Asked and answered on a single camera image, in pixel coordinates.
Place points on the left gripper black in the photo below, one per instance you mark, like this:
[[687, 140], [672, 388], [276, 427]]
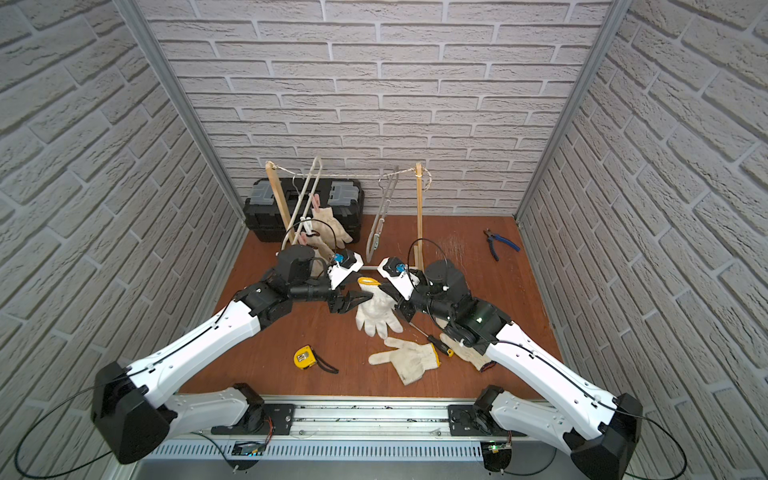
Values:
[[335, 294]]

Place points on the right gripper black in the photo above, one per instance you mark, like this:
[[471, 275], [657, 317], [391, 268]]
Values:
[[401, 304]]

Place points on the white glove yellow cuff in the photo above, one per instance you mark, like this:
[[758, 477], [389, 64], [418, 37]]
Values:
[[409, 359], [376, 316]]

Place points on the wooden drying rack frame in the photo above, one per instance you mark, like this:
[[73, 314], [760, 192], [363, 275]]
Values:
[[423, 182]]

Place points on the white plastic clip hanger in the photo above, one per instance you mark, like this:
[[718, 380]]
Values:
[[300, 220]]

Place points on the grey plastic clip hanger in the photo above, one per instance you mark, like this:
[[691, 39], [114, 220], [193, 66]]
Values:
[[387, 184]]

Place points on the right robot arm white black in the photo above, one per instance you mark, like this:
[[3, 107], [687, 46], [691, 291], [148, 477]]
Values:
[[599, 430]]

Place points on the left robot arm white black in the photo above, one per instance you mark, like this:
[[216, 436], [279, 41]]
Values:
[[137, 407]]

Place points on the yellow black screwdriver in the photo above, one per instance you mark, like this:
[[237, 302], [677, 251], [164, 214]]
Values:
[[438, 344]]

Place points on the yellow tape measure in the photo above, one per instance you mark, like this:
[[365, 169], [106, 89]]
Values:
[[306, 357]]

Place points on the white glove red cuff right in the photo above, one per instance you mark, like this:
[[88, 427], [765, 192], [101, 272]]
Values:
[[480, 362]]

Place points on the black plastic toolbox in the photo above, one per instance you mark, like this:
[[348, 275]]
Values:
[[344, 196]]

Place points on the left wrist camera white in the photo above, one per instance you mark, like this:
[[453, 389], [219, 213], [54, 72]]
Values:
[[343, 265]]

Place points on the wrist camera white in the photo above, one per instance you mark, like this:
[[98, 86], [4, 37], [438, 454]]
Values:
[[398, 274], [343, 265]]

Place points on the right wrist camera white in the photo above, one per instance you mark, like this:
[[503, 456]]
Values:
[[398, 274]]

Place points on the blue handled pliers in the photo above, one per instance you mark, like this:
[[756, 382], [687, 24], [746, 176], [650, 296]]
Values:
[[492, 238]]

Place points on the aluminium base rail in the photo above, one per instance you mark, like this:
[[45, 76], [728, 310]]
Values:
[[381, 430]]

